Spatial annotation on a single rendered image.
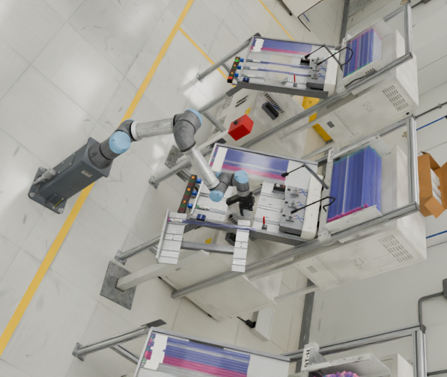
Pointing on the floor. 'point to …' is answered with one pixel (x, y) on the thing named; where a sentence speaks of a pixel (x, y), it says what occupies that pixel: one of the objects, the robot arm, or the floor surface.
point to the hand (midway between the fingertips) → (243, 215)
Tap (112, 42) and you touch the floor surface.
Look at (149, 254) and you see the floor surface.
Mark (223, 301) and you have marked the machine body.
